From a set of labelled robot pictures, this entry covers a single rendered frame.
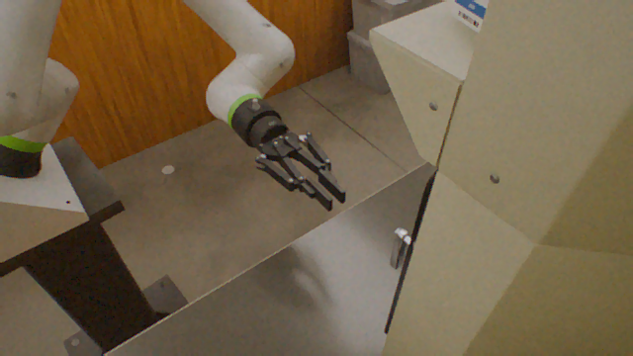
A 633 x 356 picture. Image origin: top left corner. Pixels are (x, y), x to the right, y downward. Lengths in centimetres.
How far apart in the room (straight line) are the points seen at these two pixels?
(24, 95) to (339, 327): 69
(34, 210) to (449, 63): 87
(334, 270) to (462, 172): 53
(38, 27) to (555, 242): 80
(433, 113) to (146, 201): 212
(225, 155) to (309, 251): 169
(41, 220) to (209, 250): 117
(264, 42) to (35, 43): 41
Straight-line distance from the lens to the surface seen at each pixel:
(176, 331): 87
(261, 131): 83
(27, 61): 87
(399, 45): 41
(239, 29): 93
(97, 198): 114
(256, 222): 217
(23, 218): 105
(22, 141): 106
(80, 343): 205
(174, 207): 234
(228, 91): 92
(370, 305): 86
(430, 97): 39
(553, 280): 45
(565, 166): 35
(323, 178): 76
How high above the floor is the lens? 170
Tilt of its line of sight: 47 degrees down
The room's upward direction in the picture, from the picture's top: straight up
